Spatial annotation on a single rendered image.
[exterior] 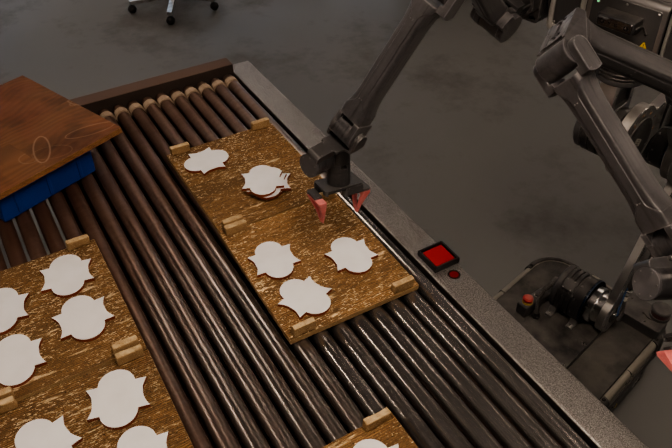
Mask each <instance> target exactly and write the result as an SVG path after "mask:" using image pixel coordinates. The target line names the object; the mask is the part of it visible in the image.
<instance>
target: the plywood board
mask: <svg viewBox="0 0 672 448"><path fill-rule="evenodd" d="M120 133H122V128H121V127H120V126H118V125H116V124H114V123H112V122H110V121H108V120H106V119H105V118H103V117H101V116H99V115H97V114H95V113H93V112H91V111H89V110H88V109H86V108H84V107H82V106H80V105H78V104H76V103H74V102H72V101H71V100H69V99H67V98H65V97H63V96H61V95H59V94H57V93H55V92H53V91H52V90H50V89H48V88H46V87H44V86H42V85H40V84H38V83H36V82H35V81H33V80H31V79H29V78H27V77H25V76H23V75H22V76H20V77H17V78H15V79H13V80H11V81H8V82H6V83H4V84H2V85H0V200H1V199H3V198H5V197H7V196H9V195H10V194H12V193H14V192H16V191H18V190H19V189H21V188H23V187H25V186H27V185H28V184H30V183H32V182H34V181H36V180H37V179H39V178H41V177H43V176H45V175H46V174H48V173H50V172H52V171H54V170H55V169H57V168H59V167H61V166H63V165H64V164H66V163H68V162H70V161H72V160H73V159H75V158H77V157H79V156H81V155H83V154H84V153H86V152H88V151H90V150H92V149H93V148H95V147H97V146H99V145H101V144H102V143H104V142H106V141H108V140H110V139H111V138H113V137H115V136H117V135H119V134H120Z"/></svg>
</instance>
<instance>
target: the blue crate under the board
mask: <svg viewBox="0 0 672 448"><path fill-rule="evenodd" d="M94 171H95V166H94V162H93V159H92V155H91V151H88V152H86V153H84V154H83V155H81V156H79V157H77V158H75V159H73V160H72V161H70V162H68V163H66V164H64V165H63V166H61V167H59V168H57V169H55V170H54V171H52V172H50V173H48V174H46V175H45V176H43V177H41V178H39V179H37V180H36V181H34V182H32V183H30V184H28V185H27V186H25V187H23V188H21V189H19V190H18V191H16V192H14V193H12V194H10V195H9V196H7V197H5V198H3V199H1V200H0V219H2V220H3V221H4V222H8V221H9V220H11V219H13V218H15V217H16V216H18V215H20V214H21V213H23V212H25V211H27V210H28V209H30V208H32V207H34V206H35V205H37V204H39V203H41V202H42V201H44V200H46V199H47V198H49V197H51V196H53V195H54V194H56V193H58V192H60V191H61V190H63V189H65V188H66V187H68V186H70V185H72V184H73V183H75V182H77V181H79V180H80V179H82V178H84V177H85V176H87V175H89V174H91V173H92V172H94Z"/></svg>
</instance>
